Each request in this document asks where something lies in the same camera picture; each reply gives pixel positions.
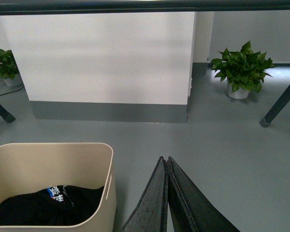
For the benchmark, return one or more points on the black clothes hanger rack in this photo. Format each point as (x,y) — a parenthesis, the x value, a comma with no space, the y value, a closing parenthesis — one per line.
(130,112)

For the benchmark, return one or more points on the green potted plant left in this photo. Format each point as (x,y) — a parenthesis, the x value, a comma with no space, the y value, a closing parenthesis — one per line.
(9,71)

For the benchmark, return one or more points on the beige plastic laundry hamper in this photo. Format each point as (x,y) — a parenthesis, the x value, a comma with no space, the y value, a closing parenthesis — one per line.
(30,167)

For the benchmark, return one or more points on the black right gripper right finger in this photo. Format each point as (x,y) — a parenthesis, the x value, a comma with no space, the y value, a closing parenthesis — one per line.
(190,210)

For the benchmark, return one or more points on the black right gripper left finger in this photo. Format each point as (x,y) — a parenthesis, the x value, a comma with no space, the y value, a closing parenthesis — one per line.
(151,212)

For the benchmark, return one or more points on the green potted plant right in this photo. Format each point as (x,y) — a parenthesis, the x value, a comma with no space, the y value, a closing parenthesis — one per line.
(243,70)

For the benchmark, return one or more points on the black printed t-shirt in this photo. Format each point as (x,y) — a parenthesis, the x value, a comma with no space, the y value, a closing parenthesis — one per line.
(54,206)

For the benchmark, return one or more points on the green potted plant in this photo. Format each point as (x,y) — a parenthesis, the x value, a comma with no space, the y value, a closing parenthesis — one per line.
(9,71)
(243,70)

